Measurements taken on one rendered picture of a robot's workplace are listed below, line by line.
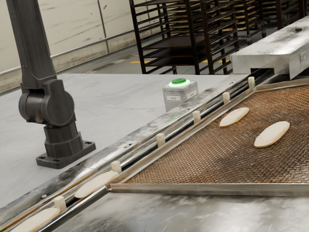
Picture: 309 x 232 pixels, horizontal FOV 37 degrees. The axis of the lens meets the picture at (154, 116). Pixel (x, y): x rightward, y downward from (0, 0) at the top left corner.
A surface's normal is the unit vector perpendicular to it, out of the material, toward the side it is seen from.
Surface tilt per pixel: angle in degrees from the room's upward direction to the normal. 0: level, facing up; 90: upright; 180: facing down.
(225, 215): 10
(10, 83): 90
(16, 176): 0
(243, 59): 90
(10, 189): 0
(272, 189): 90
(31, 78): 88
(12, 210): 0
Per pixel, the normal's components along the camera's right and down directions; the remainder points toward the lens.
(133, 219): -0.30, -0.93
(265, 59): -0.60, 0.34
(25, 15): 0.73, 0.09
